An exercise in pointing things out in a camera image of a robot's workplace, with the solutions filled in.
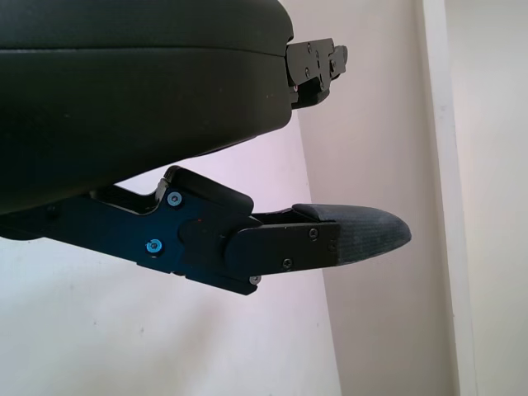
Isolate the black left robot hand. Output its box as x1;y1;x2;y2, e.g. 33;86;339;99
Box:
0;0;413;297

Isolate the white door frame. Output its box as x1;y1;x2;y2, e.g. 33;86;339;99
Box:
419;0;474;396

